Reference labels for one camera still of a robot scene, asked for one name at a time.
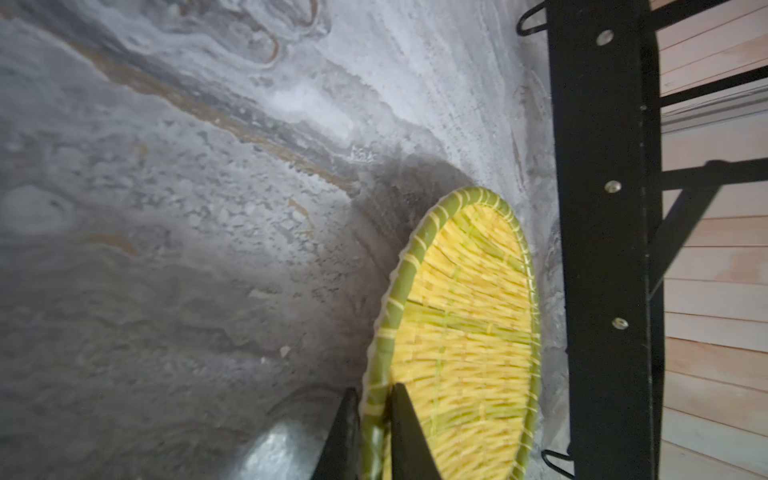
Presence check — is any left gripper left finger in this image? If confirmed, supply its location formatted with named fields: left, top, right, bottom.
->
left=311, top=388, right=360, bottom=480

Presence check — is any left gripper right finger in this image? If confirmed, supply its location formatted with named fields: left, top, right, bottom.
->
left=389, top=383, right=441, bottom=480

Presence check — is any yellow round plate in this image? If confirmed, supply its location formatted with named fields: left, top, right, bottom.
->
left=359, top=187, right=542, bottom=479

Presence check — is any black two-tier dish rack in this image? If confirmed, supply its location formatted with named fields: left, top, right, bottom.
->
left=516, top=1, right=767, bottom=479

